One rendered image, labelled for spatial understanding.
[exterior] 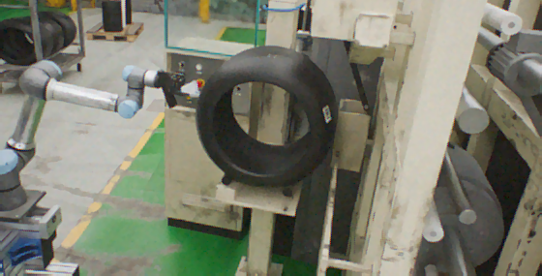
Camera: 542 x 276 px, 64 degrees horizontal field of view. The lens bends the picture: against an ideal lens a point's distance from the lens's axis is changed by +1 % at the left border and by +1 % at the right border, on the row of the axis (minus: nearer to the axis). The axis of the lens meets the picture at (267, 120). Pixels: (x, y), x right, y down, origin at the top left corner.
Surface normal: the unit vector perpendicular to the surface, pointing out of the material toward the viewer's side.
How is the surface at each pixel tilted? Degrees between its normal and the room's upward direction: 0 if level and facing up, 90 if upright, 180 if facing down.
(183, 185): 90
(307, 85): 55
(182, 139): 90
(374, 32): 72
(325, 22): 90
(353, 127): 90
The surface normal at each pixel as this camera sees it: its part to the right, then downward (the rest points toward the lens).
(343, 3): -0.20, 0.37
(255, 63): -0.18, -0.44
